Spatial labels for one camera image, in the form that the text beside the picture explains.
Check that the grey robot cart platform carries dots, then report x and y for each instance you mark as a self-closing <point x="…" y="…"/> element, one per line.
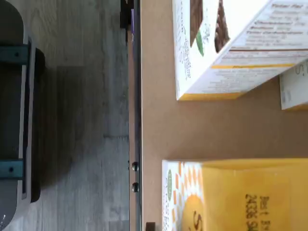
<point x="9" y="24"/>

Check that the teal metal bracket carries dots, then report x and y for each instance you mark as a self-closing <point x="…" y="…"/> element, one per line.
<point x="13" y="55"/>
<point x="10" y="169"/>

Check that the dark metal shelf rail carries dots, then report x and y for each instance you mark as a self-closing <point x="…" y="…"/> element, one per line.
<point x="137" y="96"/>

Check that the white box with yellow trim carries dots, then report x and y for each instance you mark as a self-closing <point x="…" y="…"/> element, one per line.
<point x="216" y="79"/>

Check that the yellow and white box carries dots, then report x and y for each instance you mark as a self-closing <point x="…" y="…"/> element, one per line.
<point x="228" y="192"/>

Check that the small white box yellow edge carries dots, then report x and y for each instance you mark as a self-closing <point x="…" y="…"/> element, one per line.
<point x="294" y="89"/>

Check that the brown upper shelf board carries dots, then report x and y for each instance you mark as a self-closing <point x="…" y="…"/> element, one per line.
<point x="204" y="130"/>

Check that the black shelf upright post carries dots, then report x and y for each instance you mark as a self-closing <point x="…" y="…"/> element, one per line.
<point x="125" y="14"/>

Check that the black shelf bolt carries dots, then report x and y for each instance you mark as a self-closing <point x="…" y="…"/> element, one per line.
<point x="135" y="187"/>
<point x="134" y="166"/>

